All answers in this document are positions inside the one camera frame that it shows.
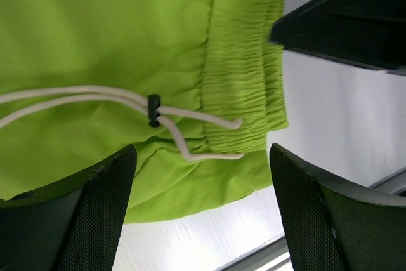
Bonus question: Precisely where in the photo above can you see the green shorts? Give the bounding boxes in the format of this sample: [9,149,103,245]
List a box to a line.
[1,0,288,223]

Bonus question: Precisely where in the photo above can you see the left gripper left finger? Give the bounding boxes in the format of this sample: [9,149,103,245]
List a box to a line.
[1,145,137,270]

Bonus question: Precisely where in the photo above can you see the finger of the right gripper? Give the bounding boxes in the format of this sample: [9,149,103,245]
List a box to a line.
[270,0,405,76]

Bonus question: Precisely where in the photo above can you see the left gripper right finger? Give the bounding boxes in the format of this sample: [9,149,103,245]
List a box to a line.
[270,143,405,270]

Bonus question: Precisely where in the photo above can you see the aluminium front rail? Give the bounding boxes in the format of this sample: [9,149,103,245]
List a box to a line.
[227,157,405,270]

